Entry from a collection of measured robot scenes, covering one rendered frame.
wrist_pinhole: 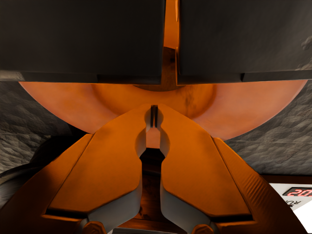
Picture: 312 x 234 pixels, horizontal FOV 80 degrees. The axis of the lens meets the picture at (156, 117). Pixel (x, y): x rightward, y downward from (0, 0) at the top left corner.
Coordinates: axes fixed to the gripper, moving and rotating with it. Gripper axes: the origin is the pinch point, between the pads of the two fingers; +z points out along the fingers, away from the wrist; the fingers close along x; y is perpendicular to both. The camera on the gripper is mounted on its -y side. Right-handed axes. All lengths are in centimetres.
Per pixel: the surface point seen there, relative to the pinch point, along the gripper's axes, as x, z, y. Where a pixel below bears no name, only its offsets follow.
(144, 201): -0.9, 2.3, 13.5
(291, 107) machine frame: 14.2, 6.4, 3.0
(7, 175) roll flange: -19.3, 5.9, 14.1
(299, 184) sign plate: 31.4, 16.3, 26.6
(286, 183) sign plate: 28.7, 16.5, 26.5
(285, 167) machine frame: 27.4, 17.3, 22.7
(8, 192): -18.2, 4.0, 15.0
